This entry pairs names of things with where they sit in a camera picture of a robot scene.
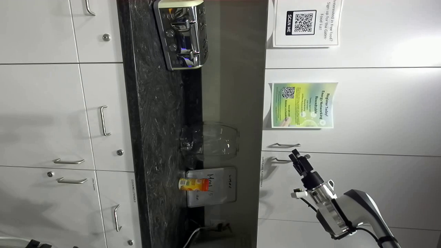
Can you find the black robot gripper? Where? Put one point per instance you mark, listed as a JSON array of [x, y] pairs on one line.
[[317, 187]]

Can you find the plain white cabinet door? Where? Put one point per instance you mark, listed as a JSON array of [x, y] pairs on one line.
[[284, 234]]

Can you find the white cabinet door green poster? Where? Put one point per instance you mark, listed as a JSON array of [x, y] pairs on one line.
[[380, 110]]

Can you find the white cabinet door QR poster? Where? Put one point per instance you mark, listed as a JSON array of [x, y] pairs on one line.
[[390, 45]]

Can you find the white base cabinet drawer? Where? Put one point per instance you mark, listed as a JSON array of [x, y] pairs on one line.
[[98, 45], [124, 193], [114, 91]]

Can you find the round silver base door lock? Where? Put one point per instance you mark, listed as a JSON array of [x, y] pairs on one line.
[[49, 173]]

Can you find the white base cabinet door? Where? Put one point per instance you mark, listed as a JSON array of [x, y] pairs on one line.
[[34, 29], [41, 114], [45, 211]]

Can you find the green QR code poster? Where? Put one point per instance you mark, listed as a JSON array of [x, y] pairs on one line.
[[303, 104]]

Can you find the white rectangular box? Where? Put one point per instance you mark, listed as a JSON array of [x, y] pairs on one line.
[[222, 186]]

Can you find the clear glass jar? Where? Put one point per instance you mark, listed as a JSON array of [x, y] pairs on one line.
[[215, 138]]

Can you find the orange and yellow carton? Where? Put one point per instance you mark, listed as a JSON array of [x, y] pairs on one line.
[[193, 184]]

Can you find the white QR code poster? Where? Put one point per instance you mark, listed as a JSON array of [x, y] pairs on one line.
[[306, 22]]

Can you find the tray with items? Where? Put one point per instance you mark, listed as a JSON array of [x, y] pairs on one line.
[[179, 38]]

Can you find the round silver drawer lock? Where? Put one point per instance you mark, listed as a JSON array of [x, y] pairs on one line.
[[129, 241], [120, 151], [106, 37]]

